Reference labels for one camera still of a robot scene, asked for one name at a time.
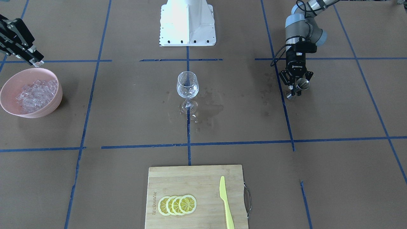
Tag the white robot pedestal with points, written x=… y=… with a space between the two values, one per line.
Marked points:
x=187 y=23

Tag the lemon slice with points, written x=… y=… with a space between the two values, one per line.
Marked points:
x=187 y=204
x=169 y=205
x=162 y=206
x=176 y=207

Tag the bamboo cutting board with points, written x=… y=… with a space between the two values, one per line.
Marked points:
x=202 y=182

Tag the pile of ice cubes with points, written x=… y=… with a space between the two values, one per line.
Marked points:
x=37 y=95

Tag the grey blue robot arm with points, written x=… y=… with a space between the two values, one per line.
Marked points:
x=303 y=36

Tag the clear wine glass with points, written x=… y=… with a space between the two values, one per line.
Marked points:
x=188 y=88

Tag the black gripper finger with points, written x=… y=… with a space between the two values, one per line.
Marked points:
x=34 y=53
x=16 y=39

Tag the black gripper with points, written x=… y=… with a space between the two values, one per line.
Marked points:
x=296 y=64

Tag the steel double jigger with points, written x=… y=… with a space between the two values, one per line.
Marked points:
x=301 y=84

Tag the pink bowl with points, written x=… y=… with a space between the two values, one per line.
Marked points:
x=13 y=87

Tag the yellow plastic knife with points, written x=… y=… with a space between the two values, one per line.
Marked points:
x=224 y=198

